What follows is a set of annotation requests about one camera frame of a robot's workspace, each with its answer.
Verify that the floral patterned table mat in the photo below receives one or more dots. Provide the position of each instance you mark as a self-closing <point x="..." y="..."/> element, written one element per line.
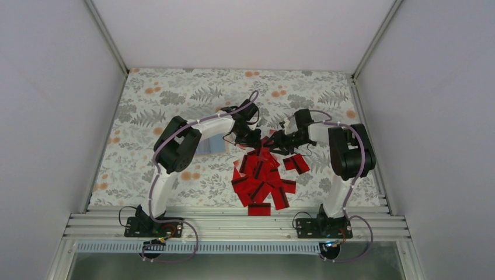
<point x="228" y="138"/>

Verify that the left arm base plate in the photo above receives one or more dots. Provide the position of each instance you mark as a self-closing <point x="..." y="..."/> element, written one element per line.
<point x="172" y="227"/>

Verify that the red card centre pile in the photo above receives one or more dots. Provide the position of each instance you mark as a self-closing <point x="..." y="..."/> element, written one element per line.
<point x="259" y="166"/>

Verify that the aluminium rail frame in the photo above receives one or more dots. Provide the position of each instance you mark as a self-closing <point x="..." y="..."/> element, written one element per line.
<point x="234" y="224"/>

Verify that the red card on rail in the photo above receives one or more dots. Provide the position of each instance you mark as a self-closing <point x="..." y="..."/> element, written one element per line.
<point x="259" y="209"/>

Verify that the red card pile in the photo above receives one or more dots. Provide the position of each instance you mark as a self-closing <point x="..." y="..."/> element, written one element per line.
<point x="297" y="163"/>
<point x="259" y="166"/>
<point x="243" y="187"/>

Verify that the red card right pile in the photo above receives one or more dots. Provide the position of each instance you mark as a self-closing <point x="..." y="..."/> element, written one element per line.
<point x="297" y="163"/>

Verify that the red card lower right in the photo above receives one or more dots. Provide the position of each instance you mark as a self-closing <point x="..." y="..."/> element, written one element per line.
<point x="279" y="192"/>

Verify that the beige card holder wallet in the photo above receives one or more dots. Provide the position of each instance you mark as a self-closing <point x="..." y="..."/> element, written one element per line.
<point x="212" y="146"/>

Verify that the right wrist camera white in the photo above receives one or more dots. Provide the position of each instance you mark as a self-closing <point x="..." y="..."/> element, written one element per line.
<point x="288" y="126"/>

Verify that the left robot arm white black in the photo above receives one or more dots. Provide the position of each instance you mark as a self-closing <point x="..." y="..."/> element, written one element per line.
<point x="175" y="150"/>

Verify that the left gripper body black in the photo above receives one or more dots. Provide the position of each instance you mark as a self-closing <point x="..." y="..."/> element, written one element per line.
<point x="246" y="137"/>

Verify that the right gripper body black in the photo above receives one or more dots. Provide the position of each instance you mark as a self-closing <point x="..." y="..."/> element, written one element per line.
<point x="286" y="144"/>

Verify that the red card left pile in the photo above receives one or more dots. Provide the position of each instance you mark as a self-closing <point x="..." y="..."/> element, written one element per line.
<point x="243" y="187"/>

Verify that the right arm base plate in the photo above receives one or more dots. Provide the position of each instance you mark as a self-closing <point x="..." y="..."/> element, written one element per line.
<point x="330" y="228"/>

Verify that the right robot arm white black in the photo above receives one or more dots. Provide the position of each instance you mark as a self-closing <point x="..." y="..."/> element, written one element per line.
<point x="351" y="153"/>

